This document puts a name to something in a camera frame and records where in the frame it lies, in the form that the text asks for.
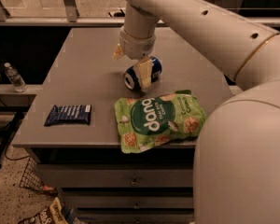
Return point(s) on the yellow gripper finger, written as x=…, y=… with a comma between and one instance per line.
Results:
x=118, y=52
x=143, y=70

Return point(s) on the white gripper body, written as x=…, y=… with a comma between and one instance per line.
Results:
x=136, y=47

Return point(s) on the blue pepsi can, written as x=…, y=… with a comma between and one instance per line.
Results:
x=131, y=79

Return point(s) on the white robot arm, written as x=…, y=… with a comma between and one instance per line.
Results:
x=236, y=170

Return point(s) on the green dang chips bag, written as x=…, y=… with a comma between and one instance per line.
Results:
x=147, y=123

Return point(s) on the dark blue snack bar wrapper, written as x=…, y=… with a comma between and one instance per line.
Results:
x=69, y=114

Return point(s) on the grey drawer cabinet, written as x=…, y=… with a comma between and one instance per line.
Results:
x=84, y=162

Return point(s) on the clear plastic water bottle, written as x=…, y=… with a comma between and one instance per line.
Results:
x=15, y=78

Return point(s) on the top drawer knob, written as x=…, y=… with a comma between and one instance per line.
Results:
x=134, y=183

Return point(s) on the drawer knob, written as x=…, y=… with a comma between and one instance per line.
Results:
x=134, y=183
x=136, y=206

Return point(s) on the middle drawer knob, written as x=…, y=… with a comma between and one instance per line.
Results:
x=136, y=206

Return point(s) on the black stand leg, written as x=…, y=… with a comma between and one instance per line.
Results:
x=9, y=131

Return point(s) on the brown snack bag on floor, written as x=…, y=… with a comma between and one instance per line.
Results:
x=50, y=215

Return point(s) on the wire mesh basket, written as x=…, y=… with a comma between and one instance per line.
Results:
x=32, y=182

